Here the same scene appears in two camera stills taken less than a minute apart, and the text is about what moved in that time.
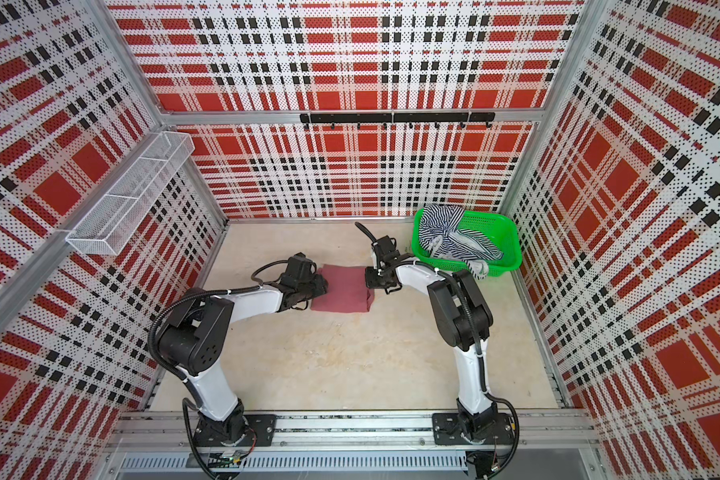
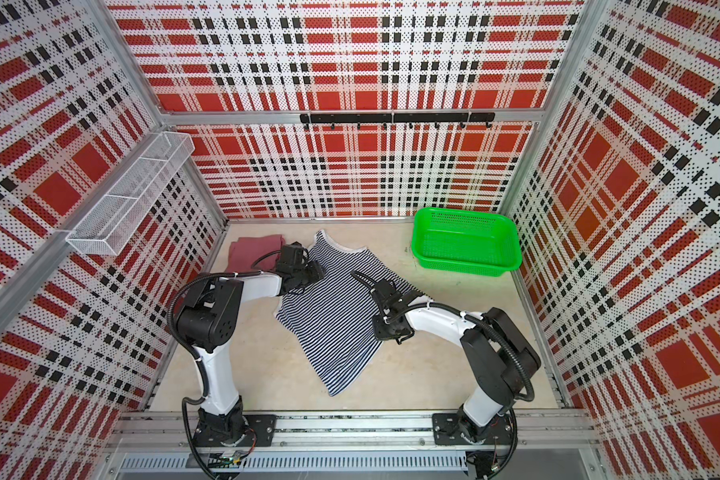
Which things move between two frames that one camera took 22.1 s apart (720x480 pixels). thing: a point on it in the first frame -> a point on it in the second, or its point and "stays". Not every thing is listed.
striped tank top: x=440 y=233 -> x=330 y=320
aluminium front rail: x=563 y=431 stays
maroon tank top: x=347 y=290 -> x=259 y=253
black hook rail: x=401 y=117 stays
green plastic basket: x=501 y=228 stays
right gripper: x=370 y=281 -> x=381 y=334
